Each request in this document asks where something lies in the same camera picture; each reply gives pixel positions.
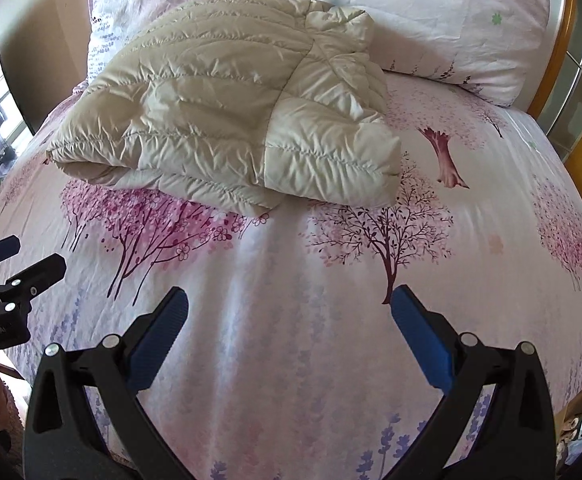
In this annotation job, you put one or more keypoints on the pink floral bed sheet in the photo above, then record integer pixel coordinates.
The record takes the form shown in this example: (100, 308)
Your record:
(291, 310)

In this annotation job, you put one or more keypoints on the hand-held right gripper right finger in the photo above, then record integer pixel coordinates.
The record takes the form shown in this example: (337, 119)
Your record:
(421, 340)

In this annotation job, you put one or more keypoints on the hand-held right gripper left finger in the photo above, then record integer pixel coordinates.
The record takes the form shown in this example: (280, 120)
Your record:
(156, 345)

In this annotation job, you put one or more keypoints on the pink floral pillow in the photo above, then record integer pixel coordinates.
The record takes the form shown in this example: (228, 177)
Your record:
(136, 0)
(421, 15)

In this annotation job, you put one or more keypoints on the beige quilted down jacket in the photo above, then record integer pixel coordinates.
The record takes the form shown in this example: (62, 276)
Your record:
(196, 110)

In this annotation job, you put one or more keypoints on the glass door cabinet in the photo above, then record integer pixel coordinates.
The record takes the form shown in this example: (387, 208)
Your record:
(581, 90)

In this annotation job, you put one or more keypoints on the wooden headboard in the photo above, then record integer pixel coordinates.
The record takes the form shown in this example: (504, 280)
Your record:
(566, 45)

